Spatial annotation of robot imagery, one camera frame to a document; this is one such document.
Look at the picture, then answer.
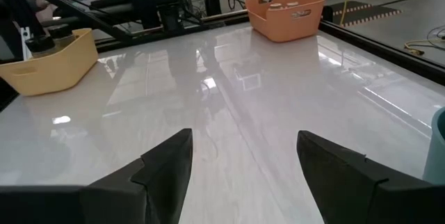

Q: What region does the yellow extension cord with plug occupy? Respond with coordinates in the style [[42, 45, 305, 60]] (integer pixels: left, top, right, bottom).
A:
[[403, 38, 445, 57]]

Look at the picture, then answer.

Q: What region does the black-lid glass spice jar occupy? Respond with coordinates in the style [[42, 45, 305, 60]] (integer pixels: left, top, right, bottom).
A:
[[24, 35, 56, 58], [48, 24, 76, 47]]

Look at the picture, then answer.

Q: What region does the black mat with striped edge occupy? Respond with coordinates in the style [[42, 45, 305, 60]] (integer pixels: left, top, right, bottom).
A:
[[328, 0, 403, 27]]

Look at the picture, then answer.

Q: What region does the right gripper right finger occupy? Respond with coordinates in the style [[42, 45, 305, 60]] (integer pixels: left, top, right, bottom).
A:
[[296, 129, 445, 224]]

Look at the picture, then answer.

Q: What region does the long black cable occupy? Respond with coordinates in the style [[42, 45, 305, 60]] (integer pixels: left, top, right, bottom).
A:
[[426, 24, 445, 41]]

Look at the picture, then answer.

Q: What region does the yellow plastic bin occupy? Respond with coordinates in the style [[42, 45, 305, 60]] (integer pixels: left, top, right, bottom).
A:
[[0, 27, 99, 97]]

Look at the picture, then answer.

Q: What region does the light teal plastic bin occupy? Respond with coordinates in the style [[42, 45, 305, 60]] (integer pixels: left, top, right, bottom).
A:
[[422, 106, 445, 186]]

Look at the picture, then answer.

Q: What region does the orange plastic bin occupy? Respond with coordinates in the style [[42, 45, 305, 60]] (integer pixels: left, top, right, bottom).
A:
[[244, 0, 327, 43]]

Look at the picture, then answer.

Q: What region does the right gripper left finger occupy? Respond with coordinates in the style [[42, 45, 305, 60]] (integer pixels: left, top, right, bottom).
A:
[[0, 128, 194, 224]]

